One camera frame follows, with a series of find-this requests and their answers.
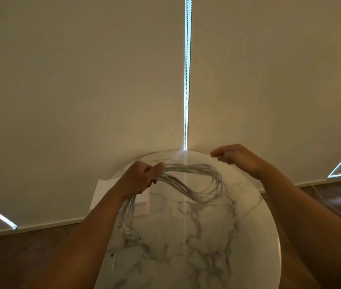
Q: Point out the round marble table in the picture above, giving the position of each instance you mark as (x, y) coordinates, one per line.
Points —
(188, 252)

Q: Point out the person's right hand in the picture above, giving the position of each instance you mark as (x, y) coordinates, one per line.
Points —
(239, 159)

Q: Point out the person's left hand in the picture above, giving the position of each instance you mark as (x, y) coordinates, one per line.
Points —
(135, 179)

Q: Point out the person's left forearm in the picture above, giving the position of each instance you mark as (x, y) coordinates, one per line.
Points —
(77, 246)

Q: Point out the white pink box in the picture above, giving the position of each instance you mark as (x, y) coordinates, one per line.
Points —
(101, 195)

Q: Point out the person's right forearm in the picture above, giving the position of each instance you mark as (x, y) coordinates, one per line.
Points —
(309, 222)

